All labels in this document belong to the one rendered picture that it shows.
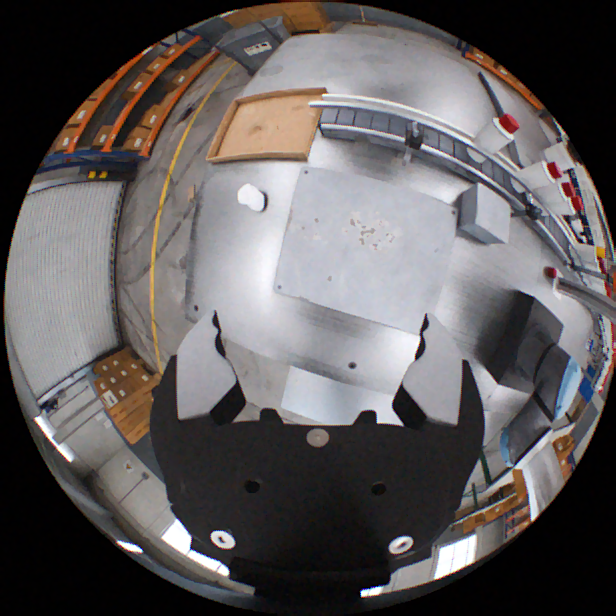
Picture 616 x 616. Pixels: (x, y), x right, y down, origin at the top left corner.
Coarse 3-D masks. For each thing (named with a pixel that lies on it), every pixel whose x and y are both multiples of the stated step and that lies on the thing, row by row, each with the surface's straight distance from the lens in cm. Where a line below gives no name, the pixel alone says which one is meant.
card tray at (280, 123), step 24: (264, 96) 73; (288, 96) 69; (312, 96) 66; (240, 120) 71; (264, 120) 65; (288, 120) 61; (312, 120) 58; (216, 144) 69; (240, 144) 64; (264, 144) 59; (288, 144) 55
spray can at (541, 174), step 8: (528, 168) 55; (536, 168) 53; (544, 168) 52; (552, 168) 51; (520, 176) 57; (528, 176) 55; (536, 176) 53; (544, 176) 52; (552, 176) 52; (560, 176) 51; (512, 184) 60; (528, 184) 56; (536, 184) 55; (544, 184) 54; (520, 192) 61
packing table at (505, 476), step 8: (568, 416) 411; (568, 424) 366; (552, 432) 236; (560, 432) 293; (568, 432) 399; (552, 440) 278; (480, 456) 253; (488, 472) 244; (504, 472) 228; (488, 480) 239; (496, 480) 227; (504, 480) 246; (512, 480) 290; (488, 488) 233
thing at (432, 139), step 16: (336, 112) 53; (352, 112) 52; (368, 128) 49; (384, 128) 49; (400, 128) 50; (432, 144) 50; (448, 144) 52; (464, 160) 52; (496, 176) 57; (512, 192) 59; (544, 224) 70; (560, 240) 80
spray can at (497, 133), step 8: (496, 120) 45; (504, 120) 43; (512, 120) 43; (488, 128) 46; (496, 128) 44; (504, 128) 44; (512, 128) 43; (480, 136) 48; (488, 136) 46; (496, 136) 45; (504, 136) 44; (512, 136) 45; (480, 144) 49; (488, 144) 47; (496, 144) 46; (504, 144) 46; (472, 152) 52; (488, 152) 49; (480, 160) 53
